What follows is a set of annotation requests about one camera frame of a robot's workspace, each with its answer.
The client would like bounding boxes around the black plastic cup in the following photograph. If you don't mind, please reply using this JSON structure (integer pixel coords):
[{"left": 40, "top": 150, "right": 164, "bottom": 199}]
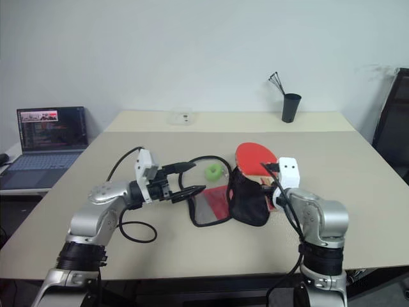
[{"left": 281, "top": 93, "right": 302, "bottom": 124}]

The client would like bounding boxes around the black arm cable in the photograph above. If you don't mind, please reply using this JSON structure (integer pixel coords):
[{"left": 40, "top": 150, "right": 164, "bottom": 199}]
[
  {"left": 259, "top": 162, "right": 310, "bottom": 307},
  {"left": 106, "top": 146, "right": 158, "bottom": 243}
]

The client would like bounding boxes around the red table tennis paddle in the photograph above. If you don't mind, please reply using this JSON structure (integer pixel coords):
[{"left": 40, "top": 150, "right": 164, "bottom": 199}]
[{"left": 235, "top": 141, "right": 279, "bottom": 188}]

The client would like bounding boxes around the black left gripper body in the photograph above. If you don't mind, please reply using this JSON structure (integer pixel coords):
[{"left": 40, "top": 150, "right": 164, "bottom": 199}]
[{"left": 148, "top": 164, "right": 176, "bottom": 203}]

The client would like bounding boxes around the red black paddle case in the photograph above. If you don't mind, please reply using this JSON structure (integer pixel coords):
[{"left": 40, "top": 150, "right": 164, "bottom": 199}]
[{"left": 178, "top": 155, "right": 279, "bottom": 229}]

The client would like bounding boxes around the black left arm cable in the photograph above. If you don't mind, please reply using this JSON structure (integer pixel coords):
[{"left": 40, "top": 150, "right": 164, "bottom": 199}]
[{"left": 106, "top": 146, "right": 158, "bottom": 243}]

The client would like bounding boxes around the black office chair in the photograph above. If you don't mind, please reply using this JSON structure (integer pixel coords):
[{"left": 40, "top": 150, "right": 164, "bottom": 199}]
[{"left": 371, "top": 67, "right": 409, "bottom": 187}]

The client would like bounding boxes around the grey open laptop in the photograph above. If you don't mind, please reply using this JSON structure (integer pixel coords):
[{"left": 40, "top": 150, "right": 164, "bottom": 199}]
[{"left": 0, "top": 106, "right": 89, "bottom": 191}]

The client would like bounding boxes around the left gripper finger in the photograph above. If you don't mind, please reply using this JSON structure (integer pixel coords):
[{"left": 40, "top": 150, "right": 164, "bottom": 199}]
[
  {"left": 170, "top": 185, "right": 206, "bottom": 204},
  {"left": 162, "top": 161, "right": 197, "bottom": 175}
]

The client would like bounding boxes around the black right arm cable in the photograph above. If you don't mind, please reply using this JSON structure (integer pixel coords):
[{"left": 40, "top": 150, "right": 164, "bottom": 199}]
[{"left": 259, "top": 162, "right": 310, "bottom": 307}]

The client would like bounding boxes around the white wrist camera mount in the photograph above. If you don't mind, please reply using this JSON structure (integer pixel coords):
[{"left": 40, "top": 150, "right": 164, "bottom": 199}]
[
  {"left": 277, "top": 156, "right": 302, "bottom": 189},
  {"left": 133, "top": 149, "right": 160, "bottom": 204}
]

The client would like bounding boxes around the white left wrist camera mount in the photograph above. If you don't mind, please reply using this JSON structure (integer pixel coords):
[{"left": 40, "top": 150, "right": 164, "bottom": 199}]
[{"left": 133, "top": 149, "right": 160, "bottom": 204}]

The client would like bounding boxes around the black thin sticks bundle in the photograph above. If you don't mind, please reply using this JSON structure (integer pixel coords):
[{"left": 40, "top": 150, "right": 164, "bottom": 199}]
[{"left": 268, "top": 71, "right": 288, "bottom": 97}]

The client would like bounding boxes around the green ring zipper pull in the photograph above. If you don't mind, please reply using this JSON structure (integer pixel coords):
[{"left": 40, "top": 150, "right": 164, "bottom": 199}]
[{"left": 204, "top": 164, "right": 226, "bottom": 184}]

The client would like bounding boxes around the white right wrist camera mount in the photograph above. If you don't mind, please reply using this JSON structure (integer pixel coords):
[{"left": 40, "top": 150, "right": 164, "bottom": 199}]
[{"left": 277, "top": 156, "right": 302, "bottom": 189}]

